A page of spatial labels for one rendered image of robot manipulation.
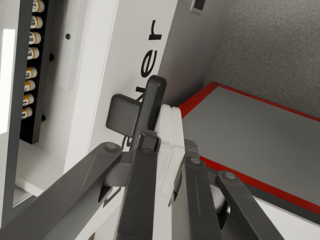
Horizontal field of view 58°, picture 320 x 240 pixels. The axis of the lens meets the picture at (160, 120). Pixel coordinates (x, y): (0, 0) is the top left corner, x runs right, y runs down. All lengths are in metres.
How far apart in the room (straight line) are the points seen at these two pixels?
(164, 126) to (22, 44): 0.12
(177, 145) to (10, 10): 0.14
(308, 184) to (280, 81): 0.63
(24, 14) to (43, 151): 0.19
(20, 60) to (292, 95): 0.98
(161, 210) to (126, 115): 0.24
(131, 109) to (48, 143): 0.18
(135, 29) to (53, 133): 0.19
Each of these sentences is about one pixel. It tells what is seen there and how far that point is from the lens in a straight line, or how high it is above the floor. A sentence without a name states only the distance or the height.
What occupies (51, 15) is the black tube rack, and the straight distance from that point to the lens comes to 0.30.
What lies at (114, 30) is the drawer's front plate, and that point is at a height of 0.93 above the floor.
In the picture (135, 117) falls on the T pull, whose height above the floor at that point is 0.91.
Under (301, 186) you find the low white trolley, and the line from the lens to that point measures 0.50.
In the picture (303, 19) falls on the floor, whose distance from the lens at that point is 1.10.
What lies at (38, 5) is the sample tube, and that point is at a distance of 0.29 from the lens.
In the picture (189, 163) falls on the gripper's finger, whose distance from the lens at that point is 0.15.
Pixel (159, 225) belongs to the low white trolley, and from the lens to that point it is 0.44.
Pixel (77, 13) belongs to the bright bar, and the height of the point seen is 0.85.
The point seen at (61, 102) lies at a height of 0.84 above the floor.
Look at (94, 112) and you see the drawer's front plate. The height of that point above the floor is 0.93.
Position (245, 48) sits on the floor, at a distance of 1.10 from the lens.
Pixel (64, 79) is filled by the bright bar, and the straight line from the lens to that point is 0.32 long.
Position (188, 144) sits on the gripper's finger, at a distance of 0.18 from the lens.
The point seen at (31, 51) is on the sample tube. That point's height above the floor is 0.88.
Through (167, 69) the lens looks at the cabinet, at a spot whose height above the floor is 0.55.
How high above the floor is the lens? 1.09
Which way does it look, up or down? 64 degrees down
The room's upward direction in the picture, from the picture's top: 127 degrees counter-clockwise
